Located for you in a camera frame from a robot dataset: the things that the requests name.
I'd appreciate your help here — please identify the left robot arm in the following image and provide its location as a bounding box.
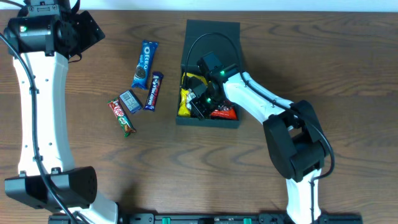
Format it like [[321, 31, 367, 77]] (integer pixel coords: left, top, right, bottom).
[[1, 0, 119, 223]]

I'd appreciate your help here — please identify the yellow sunflower seed bag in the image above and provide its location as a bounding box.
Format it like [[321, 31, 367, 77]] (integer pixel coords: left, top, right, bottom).
[[178, 73, 207, 118]]

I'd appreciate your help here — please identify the right black cable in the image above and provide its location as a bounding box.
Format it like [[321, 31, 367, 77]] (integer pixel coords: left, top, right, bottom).
[[183, 32, 336, 224]]

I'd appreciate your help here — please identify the blue Oreo cookie pack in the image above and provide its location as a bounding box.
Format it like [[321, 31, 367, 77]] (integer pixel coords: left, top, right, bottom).
[[131, 40, 159, 90]]

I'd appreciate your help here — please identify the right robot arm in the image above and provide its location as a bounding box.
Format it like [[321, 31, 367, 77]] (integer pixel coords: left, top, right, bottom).
[[190, 52, 333, 223]]

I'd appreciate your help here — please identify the red green KitKat bar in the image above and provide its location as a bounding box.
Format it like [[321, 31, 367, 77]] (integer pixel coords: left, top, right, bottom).
[[108, 98, 136, 137]]

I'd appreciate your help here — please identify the black mounting rail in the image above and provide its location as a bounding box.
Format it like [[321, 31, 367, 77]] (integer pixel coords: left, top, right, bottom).
[[48, 212, 364, 224]]

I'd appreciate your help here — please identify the small dark blue carton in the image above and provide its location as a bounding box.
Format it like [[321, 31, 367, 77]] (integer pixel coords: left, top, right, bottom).
[[119, 90, 143, 114]]

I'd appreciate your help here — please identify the black gift box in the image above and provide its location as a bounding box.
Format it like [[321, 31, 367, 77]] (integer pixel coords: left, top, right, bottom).
[[175, 19, 242, 129]]

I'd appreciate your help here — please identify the red dried fruit bag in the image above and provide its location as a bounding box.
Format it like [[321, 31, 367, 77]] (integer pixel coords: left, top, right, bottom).
[[210, 105, 238, 120]]

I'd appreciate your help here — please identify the Dairy Milk chocolate bar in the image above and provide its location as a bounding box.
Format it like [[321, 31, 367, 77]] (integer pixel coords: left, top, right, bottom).
[[144, 72, 164, 111]]

